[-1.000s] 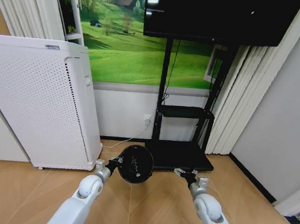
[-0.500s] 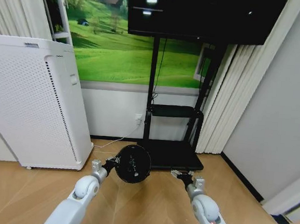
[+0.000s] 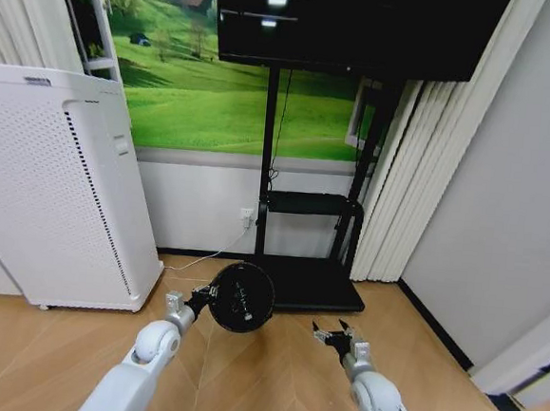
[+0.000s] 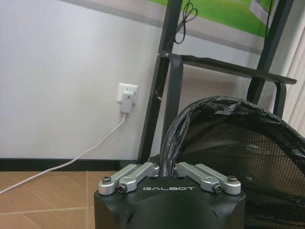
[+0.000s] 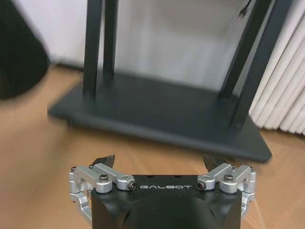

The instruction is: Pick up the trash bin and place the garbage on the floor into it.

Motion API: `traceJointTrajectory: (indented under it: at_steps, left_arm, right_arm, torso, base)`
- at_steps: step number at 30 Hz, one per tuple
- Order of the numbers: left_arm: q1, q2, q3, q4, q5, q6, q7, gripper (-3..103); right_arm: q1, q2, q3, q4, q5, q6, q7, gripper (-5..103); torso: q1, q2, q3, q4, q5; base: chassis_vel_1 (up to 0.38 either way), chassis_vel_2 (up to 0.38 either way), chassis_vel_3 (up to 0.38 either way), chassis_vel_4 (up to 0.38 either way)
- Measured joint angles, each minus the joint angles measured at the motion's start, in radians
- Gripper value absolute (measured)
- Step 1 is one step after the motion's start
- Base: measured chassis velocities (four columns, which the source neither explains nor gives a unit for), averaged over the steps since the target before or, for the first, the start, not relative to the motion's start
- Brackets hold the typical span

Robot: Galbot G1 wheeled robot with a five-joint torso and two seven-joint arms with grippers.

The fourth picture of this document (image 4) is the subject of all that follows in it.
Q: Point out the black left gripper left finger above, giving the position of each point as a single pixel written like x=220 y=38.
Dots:
x=133 y=175

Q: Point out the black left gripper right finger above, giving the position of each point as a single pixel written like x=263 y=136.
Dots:
x=205 y=177

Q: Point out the black mesh trash bin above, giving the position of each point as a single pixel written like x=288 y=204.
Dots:
x=252 y=162

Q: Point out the black plastic bin liner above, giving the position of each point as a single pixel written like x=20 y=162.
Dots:
x=214 y=112

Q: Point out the white power adapter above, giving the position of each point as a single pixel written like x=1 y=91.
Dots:
x=126 y=103

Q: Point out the white wall socket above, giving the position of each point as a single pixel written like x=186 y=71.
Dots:
x=127 y=93

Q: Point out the black metal frame table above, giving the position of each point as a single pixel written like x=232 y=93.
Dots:
x=209 y=64

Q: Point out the green landscape wall picture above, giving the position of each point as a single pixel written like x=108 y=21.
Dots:
x=214 y=16

